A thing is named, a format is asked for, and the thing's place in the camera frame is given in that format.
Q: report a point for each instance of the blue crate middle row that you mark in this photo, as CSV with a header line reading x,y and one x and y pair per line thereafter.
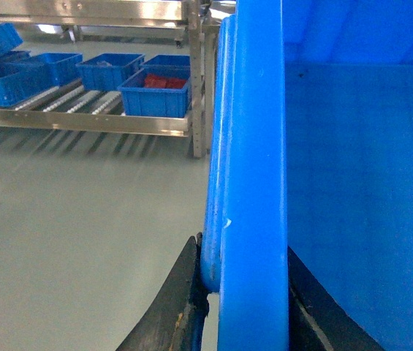
x,y
107,71

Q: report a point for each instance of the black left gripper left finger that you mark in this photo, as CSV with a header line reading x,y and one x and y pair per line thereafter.
x,y
176,317

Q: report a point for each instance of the blue crate left front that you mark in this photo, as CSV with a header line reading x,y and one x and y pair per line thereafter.
x,y
28,77

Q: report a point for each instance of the red mesh sheets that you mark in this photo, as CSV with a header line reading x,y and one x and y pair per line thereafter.
x,y
157,81

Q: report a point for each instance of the empty blue crate behind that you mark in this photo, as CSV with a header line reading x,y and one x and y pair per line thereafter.
x,y
164,61

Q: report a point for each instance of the large blue plastic crate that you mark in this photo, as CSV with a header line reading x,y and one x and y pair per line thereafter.
x,y
312,151

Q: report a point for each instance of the steel roller shelf rack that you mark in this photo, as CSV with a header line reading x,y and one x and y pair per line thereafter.
x,y
72,108

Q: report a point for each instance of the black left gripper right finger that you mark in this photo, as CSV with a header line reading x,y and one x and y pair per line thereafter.
x,y
316,321

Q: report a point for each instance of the blue crate with red contents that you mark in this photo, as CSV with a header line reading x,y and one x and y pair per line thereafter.
x,y
156,102

